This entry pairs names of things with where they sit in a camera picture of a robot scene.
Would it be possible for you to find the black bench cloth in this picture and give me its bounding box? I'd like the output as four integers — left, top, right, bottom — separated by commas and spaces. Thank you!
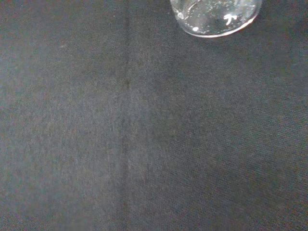
0, 0, 308, 231

